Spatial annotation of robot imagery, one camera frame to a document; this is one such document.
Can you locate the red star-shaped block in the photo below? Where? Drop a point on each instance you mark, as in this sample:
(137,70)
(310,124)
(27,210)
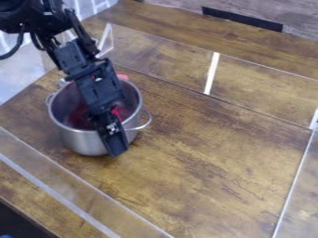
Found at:
(77,118)

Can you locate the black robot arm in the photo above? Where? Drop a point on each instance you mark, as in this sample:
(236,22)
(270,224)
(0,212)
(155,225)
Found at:
(58,34)

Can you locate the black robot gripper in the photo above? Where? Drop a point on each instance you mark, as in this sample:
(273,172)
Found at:
(101,90)

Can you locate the clear acrylic triangular bracket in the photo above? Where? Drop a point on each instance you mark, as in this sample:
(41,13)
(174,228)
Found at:
(106,42)

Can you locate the silver metal pot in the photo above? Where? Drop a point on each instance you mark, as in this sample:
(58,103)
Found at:
(85,142)

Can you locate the small pink oval object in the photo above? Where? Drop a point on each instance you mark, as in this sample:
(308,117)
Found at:
(123,76)

